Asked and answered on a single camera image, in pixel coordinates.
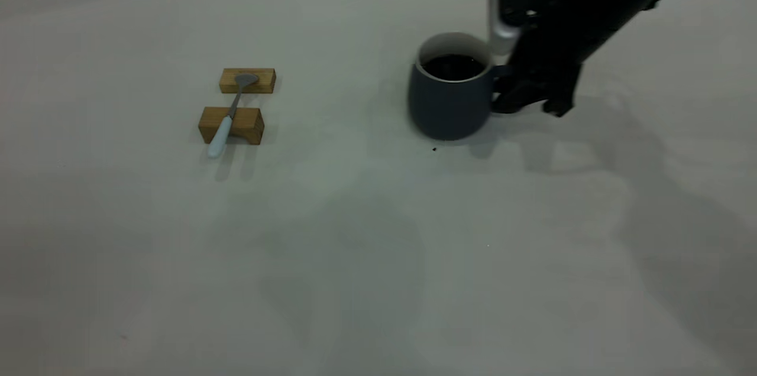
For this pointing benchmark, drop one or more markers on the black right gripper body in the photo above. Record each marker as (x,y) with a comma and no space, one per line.
(550,51)

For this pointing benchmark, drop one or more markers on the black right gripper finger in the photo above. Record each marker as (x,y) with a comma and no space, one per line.
(565,98)
(520,98)

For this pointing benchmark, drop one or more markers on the dark grey ceramic mug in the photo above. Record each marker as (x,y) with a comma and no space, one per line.
(449,110)

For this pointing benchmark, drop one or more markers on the dark coffee liquid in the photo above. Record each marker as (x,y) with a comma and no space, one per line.
(454,67)

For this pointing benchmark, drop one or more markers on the flat rectangular wooden block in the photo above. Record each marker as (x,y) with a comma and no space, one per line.
(266,81)

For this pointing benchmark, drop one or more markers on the arched wooden block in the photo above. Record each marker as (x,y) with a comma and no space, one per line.
(248,122)

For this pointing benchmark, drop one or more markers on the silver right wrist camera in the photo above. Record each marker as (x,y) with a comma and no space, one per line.
(502,33)

